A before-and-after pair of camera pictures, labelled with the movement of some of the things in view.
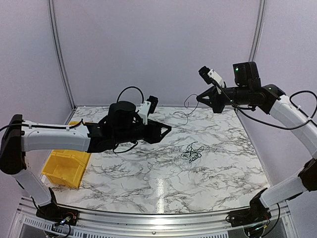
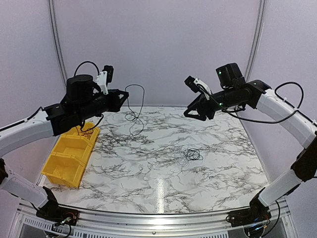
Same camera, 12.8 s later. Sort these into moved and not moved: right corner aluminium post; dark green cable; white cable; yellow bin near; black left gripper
Moved: dark green cable; black left gripper; white cable
Not moved: right corner aluminium post; yellow bin near
